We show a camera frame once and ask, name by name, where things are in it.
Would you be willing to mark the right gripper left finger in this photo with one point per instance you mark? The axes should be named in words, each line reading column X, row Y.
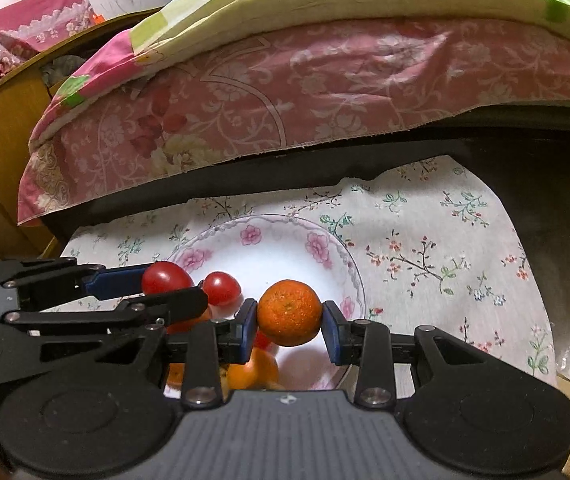
column 244, row 329

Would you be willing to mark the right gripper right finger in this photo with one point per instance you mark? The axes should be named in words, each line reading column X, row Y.
column 336, row 331

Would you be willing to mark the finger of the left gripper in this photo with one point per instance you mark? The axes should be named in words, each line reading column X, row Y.
column 109, row 283
column 166, row 308

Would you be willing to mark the large red tomato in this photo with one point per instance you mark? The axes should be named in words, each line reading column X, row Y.
column 180, row 327

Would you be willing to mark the oval cherry tomato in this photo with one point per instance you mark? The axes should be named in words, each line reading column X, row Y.
column 164, row 276

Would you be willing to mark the large rough orange mandarin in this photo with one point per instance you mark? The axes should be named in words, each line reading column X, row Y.
column 289, row 313

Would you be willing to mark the smooth orange mandarin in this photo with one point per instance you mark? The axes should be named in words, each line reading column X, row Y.
column 260, row 372

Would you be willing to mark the cherry tomato with stem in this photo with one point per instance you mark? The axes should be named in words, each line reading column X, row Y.
column 261, row 341

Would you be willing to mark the small orange mandarin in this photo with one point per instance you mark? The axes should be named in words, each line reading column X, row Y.
column 175, row 375

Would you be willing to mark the floral tablecloth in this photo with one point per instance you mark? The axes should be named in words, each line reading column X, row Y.
column 424, row 244

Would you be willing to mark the yellow wooden cabinet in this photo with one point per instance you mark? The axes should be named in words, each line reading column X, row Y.
column 23, row 98

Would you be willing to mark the pink floral bed sheet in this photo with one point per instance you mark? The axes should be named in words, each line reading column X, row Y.
column 117, row 123

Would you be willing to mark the green pink floral quilt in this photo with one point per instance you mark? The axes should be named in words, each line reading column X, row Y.
column 184, row 28

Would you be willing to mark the pink cloth covered box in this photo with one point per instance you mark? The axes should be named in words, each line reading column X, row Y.
column 30, row 27

